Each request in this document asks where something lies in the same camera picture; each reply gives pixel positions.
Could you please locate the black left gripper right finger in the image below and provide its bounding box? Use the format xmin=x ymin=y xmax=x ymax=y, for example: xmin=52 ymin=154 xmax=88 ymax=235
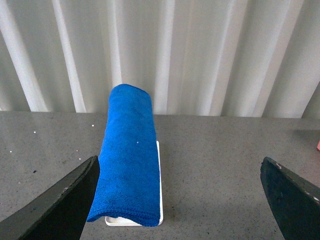
xmin=260 ymin=157 xmax=320 ymax=240

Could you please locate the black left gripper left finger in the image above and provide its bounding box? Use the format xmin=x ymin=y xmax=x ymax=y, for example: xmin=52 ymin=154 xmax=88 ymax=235
xmin=0 ymin=156 xmax=100 ymax=240

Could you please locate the blue microfiber towel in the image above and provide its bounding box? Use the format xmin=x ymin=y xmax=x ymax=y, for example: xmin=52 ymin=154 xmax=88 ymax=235
xmin=87 ymin=84 xmax=161 ymax=227

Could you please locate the white towel rack stand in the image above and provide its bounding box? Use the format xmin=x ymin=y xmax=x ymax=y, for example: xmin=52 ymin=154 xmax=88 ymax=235
xmin=104 ymin=141 xmax=164 ymax=227

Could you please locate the white pleated curtain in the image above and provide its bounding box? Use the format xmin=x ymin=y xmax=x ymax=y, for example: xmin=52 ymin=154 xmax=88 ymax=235
xmin=0 ymin=0 xmax=320 ymax=119

